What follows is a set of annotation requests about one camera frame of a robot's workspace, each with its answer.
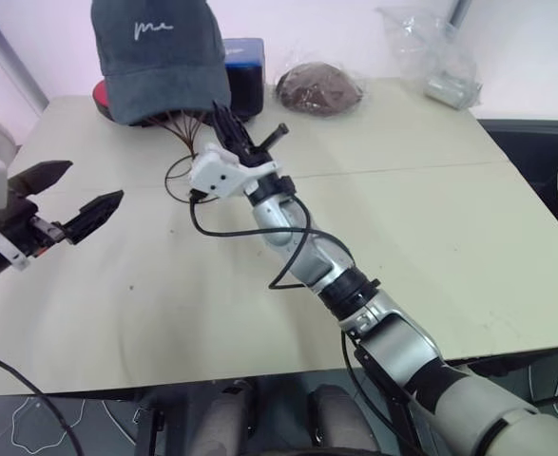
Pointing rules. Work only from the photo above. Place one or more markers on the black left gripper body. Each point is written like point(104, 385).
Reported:
point(22, 223)

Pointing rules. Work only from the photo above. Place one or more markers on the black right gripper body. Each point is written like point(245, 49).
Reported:
point(255, 153)

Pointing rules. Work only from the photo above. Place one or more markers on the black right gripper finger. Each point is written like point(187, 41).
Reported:
point(227, 126)
point(275, 135)

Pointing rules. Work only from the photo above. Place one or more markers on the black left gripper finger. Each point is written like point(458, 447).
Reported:
point(41, 173)
point(93, 214)

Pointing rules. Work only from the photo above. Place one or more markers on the grey cap with white script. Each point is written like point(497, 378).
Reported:
point(159, 62)

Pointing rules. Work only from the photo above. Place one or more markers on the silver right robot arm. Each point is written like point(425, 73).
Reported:
point(392, 342)

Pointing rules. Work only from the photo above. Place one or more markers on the brown hat in plastic bag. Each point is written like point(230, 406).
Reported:
point(316, 88)

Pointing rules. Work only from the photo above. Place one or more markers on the blue and black box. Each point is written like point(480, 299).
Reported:
point(245, 76)

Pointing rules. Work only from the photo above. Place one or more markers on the red round disc black rim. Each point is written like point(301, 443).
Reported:
point(100, 93)

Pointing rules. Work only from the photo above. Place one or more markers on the clear plastic bag with parts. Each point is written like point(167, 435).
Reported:
point(442, 71)

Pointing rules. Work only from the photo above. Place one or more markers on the grey metal pole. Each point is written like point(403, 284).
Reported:
point(459, 14)

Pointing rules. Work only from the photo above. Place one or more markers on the dark grey rounded shape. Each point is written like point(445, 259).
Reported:
point(342, 423)
point(236, 423)

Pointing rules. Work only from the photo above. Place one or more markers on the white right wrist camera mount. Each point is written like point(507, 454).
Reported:
point(214, 173)

